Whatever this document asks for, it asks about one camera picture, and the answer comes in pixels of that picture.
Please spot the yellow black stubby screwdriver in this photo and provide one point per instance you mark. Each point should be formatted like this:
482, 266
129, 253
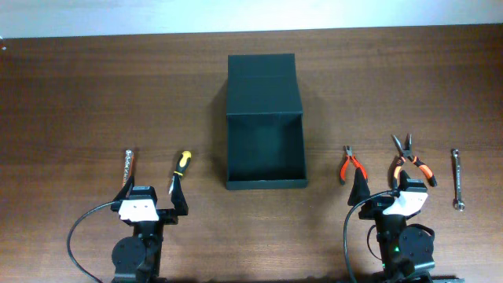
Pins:
180, 169

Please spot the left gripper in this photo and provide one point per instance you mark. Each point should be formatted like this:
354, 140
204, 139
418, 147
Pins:
166, 214

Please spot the orange black long-nose pliers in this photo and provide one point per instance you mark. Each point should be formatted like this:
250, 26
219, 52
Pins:
405, 153

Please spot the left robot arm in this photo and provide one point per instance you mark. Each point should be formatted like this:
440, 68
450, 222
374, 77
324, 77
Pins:
137, 258

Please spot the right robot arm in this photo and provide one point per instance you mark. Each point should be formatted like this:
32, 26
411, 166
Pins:
406, 250

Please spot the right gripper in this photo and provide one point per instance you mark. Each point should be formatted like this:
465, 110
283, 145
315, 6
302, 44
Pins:
372, 213

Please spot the silver combination wrench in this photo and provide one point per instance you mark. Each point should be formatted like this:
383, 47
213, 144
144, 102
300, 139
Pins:
458, 203

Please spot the black open cardboard box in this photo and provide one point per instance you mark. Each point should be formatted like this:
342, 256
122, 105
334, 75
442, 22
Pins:
264, 115

